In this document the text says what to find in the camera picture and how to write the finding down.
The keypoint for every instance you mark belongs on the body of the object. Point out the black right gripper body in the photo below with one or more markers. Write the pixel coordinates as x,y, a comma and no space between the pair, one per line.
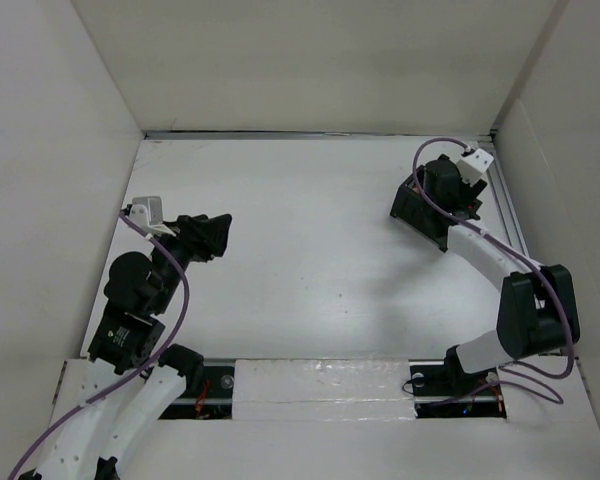
469,195

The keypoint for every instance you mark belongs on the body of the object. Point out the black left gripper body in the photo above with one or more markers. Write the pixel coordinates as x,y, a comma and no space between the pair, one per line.
196,248

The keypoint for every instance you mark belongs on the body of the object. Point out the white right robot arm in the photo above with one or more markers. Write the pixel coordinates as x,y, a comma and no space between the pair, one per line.
537,310

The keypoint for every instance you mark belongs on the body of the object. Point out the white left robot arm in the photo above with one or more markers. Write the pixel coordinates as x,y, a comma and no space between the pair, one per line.
135,369

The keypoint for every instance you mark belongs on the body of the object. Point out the black desk organizer box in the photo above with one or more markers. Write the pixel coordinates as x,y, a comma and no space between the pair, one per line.
410,207

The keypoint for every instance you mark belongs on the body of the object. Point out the white foam front block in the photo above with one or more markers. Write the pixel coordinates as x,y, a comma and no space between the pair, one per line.
328,390

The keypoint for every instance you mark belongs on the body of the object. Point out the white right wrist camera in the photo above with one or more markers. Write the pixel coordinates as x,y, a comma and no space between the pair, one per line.
473,164

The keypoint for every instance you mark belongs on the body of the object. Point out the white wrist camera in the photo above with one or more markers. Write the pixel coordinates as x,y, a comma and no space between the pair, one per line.
473,164
145,211

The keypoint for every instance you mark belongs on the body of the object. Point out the aluminium table edge rail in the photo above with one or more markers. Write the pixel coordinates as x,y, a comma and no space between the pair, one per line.
161,135

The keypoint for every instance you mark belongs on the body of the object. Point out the aluminium right side rail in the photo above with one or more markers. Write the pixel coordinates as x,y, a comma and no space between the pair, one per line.
504,205

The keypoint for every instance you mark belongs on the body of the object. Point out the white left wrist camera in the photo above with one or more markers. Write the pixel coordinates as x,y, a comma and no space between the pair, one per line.
145,211

